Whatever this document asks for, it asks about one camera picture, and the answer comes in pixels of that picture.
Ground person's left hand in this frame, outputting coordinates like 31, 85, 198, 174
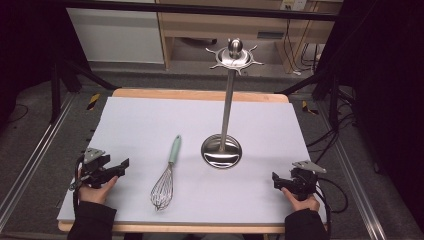
77, 168, 120, 205

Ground white table mat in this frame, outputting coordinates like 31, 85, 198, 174
56, 96, 328, 225

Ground wooden table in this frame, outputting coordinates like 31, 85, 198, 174
57, 87, 329, 234

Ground wooden desk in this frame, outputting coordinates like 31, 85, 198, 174
155, 0, 344, 75

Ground black floor cables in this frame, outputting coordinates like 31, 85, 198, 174
305, 96, 359, 165

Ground whisk with green handle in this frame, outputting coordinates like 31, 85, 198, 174
149, 134, 183, 212

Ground white cabinet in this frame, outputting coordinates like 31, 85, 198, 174
65, 0, 166, 65

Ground black metal frame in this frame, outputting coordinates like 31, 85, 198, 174
48, 0, 358, 129

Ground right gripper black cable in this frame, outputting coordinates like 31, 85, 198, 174
313, 176, 350, 240

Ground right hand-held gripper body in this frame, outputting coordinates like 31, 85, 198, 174
289, 160, 328, 202

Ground aluminium floor rail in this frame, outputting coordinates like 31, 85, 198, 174
316, 99, 388, 240
0, 93, 78, 231

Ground person's right hand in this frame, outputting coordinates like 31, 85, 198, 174
280, 186, 321, 213

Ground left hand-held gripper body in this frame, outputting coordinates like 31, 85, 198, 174
69, 147, 117, 192

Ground steel utensil stand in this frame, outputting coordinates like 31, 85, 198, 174
200, 37, 265, 170

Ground yellow black hazard tape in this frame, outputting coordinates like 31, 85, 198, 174
301, 100, 319, 116
86, 92, 101, 111

